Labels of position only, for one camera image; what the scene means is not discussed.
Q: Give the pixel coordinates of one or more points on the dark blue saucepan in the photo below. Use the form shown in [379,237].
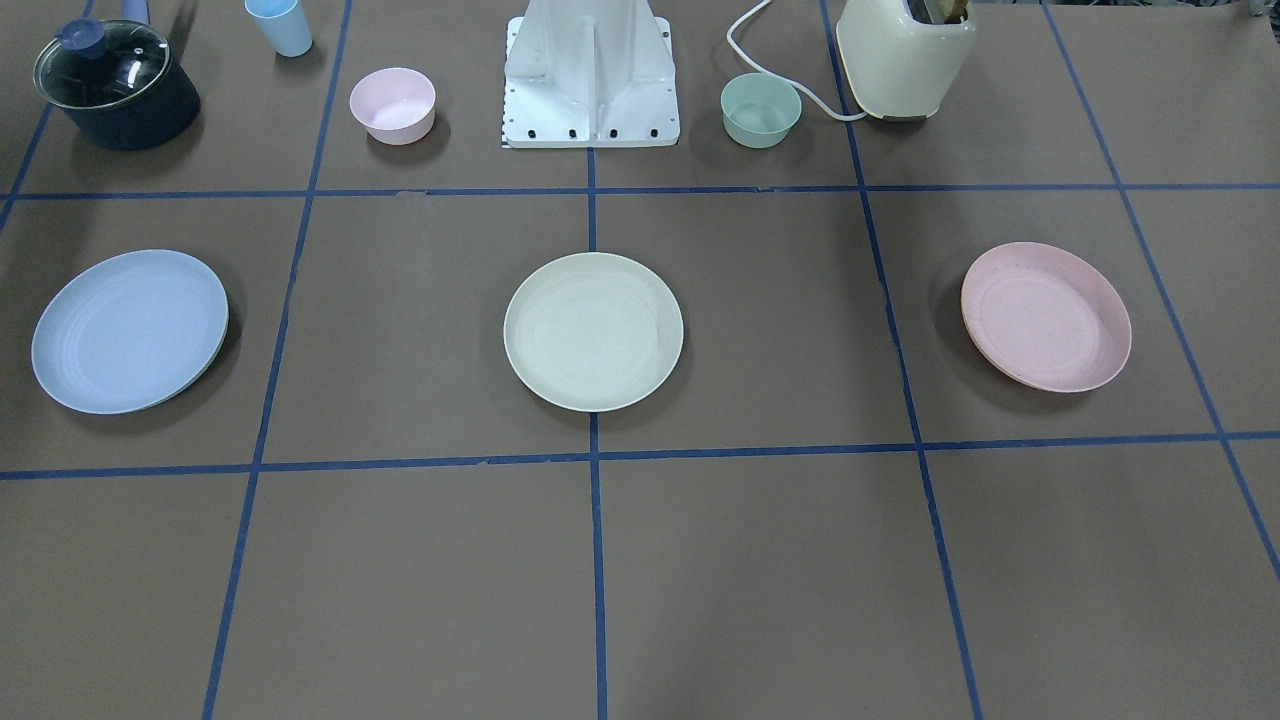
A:
[164,112]

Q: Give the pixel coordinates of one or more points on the cream plate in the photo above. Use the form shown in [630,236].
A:
[593,332]

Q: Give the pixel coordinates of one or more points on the glass pot lid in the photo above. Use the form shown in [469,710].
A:
[98,64]

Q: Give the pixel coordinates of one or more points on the pink plate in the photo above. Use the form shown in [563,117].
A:
[1046,318]

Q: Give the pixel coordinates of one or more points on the light blue plate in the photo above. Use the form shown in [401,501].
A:
[130,332]

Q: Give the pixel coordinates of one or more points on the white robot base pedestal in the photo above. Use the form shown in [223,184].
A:
[589,75]

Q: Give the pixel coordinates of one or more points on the bread slice in toaster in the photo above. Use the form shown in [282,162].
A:
[938,12]

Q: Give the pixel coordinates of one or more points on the green bowl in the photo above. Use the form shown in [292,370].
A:
[758,111]

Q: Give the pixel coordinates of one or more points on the light blue cup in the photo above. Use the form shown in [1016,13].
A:
[284,24]

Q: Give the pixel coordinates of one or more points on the cream toaster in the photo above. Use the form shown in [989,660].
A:
[898,69]

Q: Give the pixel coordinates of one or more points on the pink bowl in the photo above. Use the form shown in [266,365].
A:
[395,105]

